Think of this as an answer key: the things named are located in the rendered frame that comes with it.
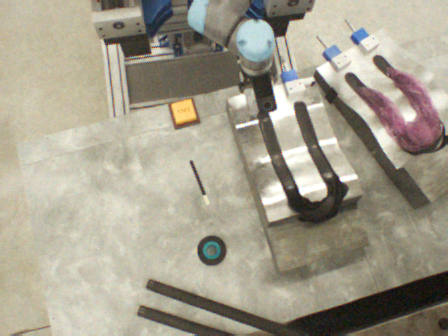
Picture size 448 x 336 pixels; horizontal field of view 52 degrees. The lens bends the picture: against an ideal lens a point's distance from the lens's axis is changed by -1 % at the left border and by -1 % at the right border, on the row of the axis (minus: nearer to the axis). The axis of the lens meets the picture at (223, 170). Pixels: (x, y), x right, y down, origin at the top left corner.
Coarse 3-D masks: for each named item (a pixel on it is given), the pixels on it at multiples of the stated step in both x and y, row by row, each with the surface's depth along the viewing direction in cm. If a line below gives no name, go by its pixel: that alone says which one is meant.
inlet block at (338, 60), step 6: (318, 36) 141; (324, 42) 140; (330, 48) 139; (336, 48) 139; (324, 54) 140; (330, 54) 138; (336, 54) 138; (342, 54) 137; (330, 60) 138; (336, 60) 136; (342, 60) 136; (348, 60) 137; (336, 66) 136; (342, 66) 136; (336, 72) 138
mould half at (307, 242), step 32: (320, 96) 132; (256, 128) 130; (288, 128) 130; (320, 128) 131; (256, 160) 128; (288, 160) 127; (256, 192) 125; (320, 192) 121; (352, 192) 121; (288, 224) 125; (320, 224) 126; (352, 224) 126; (320, 256) 124
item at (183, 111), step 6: (180, 102) 137; (186, 102) 137; (174, 108) 136; (180, 108) 136; (186, 108) 136; (192, 108) 136; (174, 114) 136; (180, 114) 136; (186, 114) 136; (192, 114) 136; (180, 120) 135; (186, 120) 136
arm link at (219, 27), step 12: (204, 0) 95; (216, 0) 96; (228, 0) 95; (240, 0) 96; (192, 12) 95; (204, 12) 95; (216, 12) 94; (228, 12) 95; (240, 12) 97; (192, 24) 97; (204, 24) 95; (216, 24) 95; (228, 24) 94; (216, 36) 96; (228, 36) 95
